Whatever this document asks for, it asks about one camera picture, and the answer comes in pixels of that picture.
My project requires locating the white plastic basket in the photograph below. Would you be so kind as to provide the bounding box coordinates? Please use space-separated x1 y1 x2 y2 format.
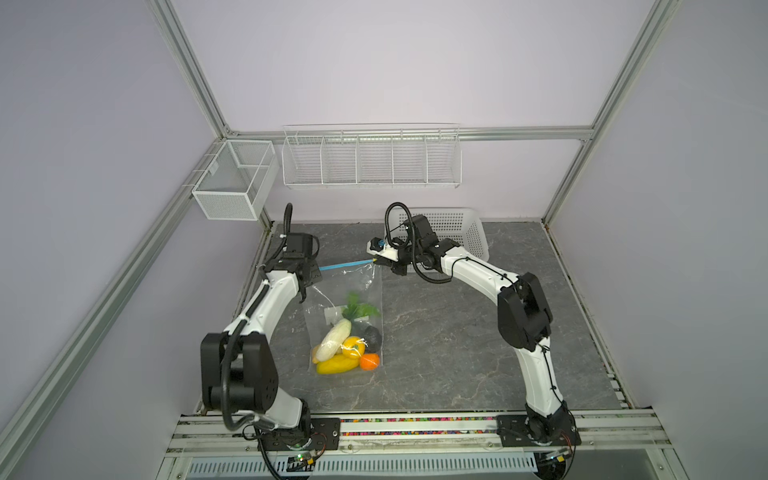
411 207 490 261

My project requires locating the clear zip top bag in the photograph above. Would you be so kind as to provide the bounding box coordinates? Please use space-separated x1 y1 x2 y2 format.
303 261 384 376

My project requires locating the green leafy vegetable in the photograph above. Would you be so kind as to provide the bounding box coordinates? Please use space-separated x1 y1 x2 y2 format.
342 292 381 321

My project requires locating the white radish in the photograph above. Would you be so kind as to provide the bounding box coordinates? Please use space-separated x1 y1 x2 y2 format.
313 319 352 363

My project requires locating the black avocado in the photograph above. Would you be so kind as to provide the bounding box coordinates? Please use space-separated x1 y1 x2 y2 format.
354 325 383 353

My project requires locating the orange fruit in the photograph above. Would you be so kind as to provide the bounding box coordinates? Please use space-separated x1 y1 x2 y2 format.
359 353 381 371

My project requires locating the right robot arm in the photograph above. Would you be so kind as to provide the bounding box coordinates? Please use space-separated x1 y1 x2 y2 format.
367 202 581 450

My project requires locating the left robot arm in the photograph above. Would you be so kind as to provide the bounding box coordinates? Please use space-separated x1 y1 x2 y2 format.
200 204 321 450

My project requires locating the white vent grille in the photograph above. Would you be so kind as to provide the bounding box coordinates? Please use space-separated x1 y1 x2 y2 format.
186 452 538 479

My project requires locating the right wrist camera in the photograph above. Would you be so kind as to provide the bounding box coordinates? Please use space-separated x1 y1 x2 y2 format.
366 237 399 262

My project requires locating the white mesh wall box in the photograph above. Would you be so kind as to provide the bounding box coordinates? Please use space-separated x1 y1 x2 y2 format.
192 140 279 221

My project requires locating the white wire wall rack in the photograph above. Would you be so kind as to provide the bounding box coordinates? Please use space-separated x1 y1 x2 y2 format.
282 123 463 189

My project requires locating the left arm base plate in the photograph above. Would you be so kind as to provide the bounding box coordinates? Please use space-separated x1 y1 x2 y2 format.
259 417 341 451

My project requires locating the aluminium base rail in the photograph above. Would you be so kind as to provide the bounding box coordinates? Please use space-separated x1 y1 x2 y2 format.
165 410 672 457

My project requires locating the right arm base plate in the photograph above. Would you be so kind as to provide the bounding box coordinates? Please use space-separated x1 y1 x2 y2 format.
496 410 582 447

